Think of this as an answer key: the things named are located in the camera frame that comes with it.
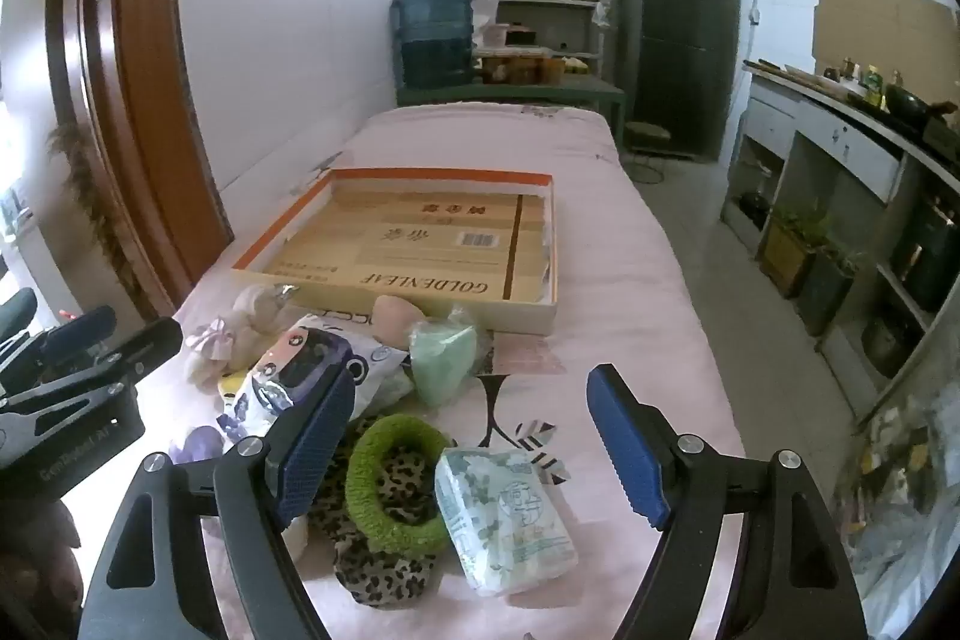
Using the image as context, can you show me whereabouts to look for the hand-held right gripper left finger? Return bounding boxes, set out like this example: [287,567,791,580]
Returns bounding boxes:
[79,364,357,640]

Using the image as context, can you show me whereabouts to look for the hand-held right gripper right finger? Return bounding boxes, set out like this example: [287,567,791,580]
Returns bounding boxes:
[586,364,863,640]

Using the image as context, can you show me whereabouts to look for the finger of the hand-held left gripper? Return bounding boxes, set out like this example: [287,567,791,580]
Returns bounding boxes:
[0,317,183,416]
[37,308,119,363]

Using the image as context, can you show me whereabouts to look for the leopard print slipper sock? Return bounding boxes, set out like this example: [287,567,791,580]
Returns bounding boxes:
[304,415,376,543]

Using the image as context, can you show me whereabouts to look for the green fuzzy cloth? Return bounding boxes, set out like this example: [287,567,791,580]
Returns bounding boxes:
[334,413,455,611]

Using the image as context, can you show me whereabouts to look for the cartoon printed soft pack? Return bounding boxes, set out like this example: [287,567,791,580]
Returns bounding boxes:
[217,314,413,453]

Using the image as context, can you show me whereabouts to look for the white plush bear pink skirt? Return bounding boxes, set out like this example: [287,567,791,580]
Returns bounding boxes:
[184,284,301,395]

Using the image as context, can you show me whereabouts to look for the purple cloth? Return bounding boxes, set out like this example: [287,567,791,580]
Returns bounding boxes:
[169,426,226,465]

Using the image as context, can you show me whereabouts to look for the green floral tissue packet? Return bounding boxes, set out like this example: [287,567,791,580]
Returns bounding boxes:
[433,446,580,597]

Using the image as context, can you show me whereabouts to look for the green sponge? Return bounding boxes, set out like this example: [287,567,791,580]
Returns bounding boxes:
[407,304,481,408]

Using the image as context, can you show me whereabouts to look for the shallow cardboard box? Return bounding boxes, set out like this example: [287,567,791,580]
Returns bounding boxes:
[231,166,560,335]

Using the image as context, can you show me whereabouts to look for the pink printed bed sheet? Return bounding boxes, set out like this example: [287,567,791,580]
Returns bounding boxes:
[135,104,751,640]

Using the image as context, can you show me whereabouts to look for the potted plant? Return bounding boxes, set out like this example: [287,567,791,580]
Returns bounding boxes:
[757,209,826,298]
[796,246,863,335]

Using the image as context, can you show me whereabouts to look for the pile of plastic bags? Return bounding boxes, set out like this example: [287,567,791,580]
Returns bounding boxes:
[847,377,960,633]

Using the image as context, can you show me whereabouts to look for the round stool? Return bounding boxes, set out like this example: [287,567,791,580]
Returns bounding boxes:
[626,121,670,155]

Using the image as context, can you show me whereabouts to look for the dark green pot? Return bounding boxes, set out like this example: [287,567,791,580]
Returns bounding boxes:
[892,201,960,311]

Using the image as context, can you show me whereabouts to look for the green low table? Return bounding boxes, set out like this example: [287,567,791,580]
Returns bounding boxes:
[397,77,627,150]

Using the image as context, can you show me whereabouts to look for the white kitchen counter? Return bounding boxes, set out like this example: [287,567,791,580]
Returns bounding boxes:
[724,59,960,386]

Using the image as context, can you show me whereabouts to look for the dark grey refrigerator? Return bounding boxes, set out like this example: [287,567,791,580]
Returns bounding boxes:
[616,0,740,163]

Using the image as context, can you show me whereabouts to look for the blue water jug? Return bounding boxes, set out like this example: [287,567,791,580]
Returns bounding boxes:
[390,0,475,90]

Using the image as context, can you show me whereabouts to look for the row of condiment bottles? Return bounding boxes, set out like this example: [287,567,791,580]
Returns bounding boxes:
[821,56,890,109]

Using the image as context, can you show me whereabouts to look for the black wok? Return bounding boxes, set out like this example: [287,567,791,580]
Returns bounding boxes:
[885,85,953,125]

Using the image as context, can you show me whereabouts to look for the brown wooden door frame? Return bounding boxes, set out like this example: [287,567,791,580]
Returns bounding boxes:
[45,0,235,311]

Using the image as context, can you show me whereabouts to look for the cardboard wall panels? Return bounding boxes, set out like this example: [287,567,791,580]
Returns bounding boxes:
[814,0,960,86]

